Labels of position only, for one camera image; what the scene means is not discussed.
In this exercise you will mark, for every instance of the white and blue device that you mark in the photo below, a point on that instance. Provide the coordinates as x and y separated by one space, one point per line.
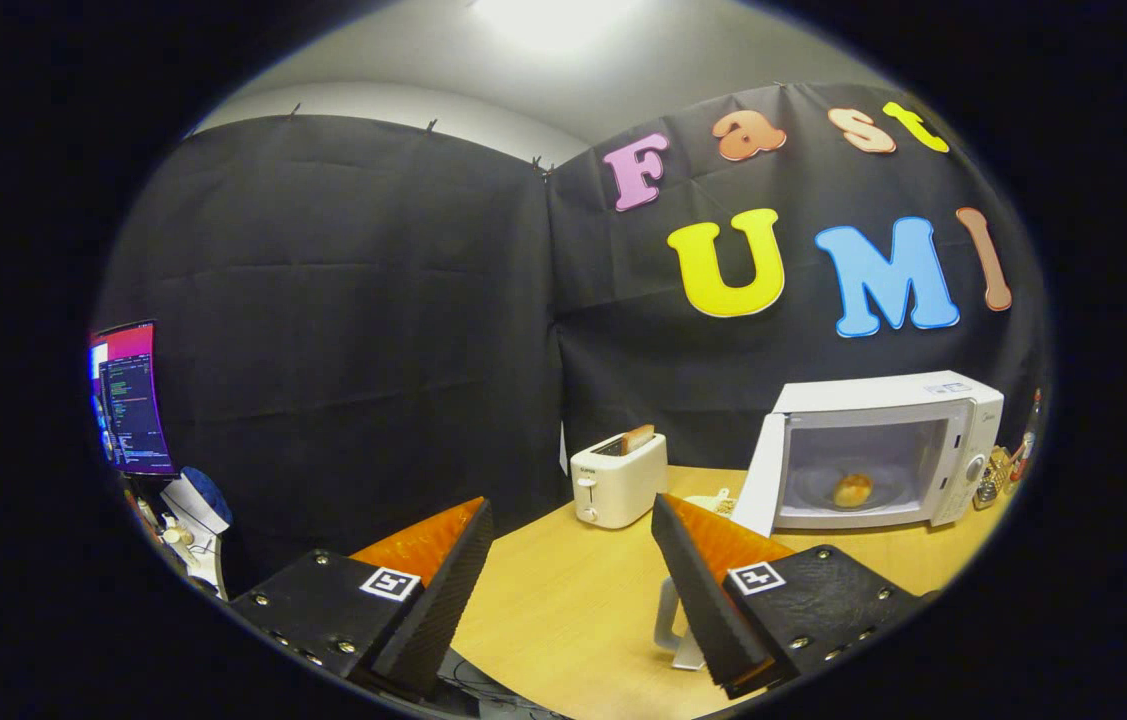
198 500

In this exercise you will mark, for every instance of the white plastic stand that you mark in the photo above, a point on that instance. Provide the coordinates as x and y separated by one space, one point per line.
668 625

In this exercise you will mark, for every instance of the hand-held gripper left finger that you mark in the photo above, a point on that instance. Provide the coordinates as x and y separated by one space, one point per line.
443 610

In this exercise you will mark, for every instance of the white microwave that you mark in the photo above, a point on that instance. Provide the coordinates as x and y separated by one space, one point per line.
873 395

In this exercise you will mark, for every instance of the glass turntable plate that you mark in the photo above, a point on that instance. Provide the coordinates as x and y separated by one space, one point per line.
813 495

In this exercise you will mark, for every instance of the clear plastic water bottle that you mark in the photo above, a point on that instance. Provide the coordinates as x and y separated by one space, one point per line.
1029 440

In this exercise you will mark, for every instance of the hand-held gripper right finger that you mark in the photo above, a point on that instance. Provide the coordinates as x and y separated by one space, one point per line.
703 600

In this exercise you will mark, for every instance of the white divided bean dish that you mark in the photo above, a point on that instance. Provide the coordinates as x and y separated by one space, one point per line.
713 502

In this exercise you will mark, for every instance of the toast slice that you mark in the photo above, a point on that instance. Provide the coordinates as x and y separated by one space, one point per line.
638 438

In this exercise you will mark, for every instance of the computer monitor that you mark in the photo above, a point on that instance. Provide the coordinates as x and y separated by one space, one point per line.
133 410

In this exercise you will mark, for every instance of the golden bread roll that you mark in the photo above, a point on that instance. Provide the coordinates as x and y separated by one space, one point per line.
853 490

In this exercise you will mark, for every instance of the white toaster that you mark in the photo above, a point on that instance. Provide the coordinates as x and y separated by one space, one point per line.
618 490

